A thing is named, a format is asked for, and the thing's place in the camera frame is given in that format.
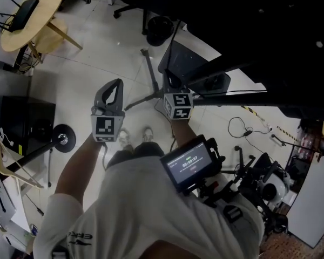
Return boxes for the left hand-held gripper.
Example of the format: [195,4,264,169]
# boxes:
[91,78,126,142]

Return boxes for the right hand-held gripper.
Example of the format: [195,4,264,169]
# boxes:
[163,69,194,121]

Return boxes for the black tripod screen stand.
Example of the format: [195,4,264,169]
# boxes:
[123,48,287,112]

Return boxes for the black cable with adapter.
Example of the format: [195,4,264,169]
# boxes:
[227,116,273,146]

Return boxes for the person's left forearm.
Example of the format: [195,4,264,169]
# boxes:
[55,133,106,197]

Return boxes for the person's right forearm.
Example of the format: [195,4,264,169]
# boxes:
[171,117,198,156]

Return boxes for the white tiled floor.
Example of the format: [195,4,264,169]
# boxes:
[0,0,303,226]

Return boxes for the black round-base pole stand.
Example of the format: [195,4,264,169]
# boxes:
[4,123,77,174]

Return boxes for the black microphone stand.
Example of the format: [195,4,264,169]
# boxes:
[271,133,322,154]

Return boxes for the person's left shoe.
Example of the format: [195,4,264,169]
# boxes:
[118,127,134,152]

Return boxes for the person's shoe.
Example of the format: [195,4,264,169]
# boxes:
[118,127,134,152]
[141,126,154,143]

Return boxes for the black waste bin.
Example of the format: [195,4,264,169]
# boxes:
[146,16,174,47]

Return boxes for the person's right shoe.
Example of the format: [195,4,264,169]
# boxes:
[141,126,154,143]

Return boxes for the person's dark shorts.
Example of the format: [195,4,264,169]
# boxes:
[107,141,166,170]

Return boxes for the black office chair base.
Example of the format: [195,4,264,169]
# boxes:
[113,3,152,36]

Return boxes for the chest-mounted black monitor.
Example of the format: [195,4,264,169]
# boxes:
[159,134,222,194]

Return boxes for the yellow black striped tape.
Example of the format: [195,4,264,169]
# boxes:
[276,125,301,143]
[241,105,266,121]

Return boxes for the black cabinet box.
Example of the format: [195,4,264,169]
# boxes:
[0,95,57,156]

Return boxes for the round wooden table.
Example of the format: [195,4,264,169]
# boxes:
[0,0,84,63]

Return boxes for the small black tripod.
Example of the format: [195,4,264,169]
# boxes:
[221,144,260,189]

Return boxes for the person's white shirt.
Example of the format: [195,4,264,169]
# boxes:
[32,151,266,259]

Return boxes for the black router with antennas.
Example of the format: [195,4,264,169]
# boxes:
[0,0,41,33]

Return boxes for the white round headset device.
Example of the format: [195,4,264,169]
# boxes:
[254,161,291,208]

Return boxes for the white board panel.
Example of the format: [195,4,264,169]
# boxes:
[287,154,324,249]

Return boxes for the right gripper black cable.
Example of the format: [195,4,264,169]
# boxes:
[153,100,178,148]

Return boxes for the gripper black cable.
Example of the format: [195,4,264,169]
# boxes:
[101,141,110,172]
[153,100,178,148]

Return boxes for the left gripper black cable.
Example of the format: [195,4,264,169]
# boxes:
[101,141,110,172]

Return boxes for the yellow cable bundle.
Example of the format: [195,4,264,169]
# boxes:
[15,45,42,74]

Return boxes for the black monitor mount rig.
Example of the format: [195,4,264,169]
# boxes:
[187,137,241,208]

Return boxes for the black strap buckle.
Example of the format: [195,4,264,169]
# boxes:
[222,205,244,224]

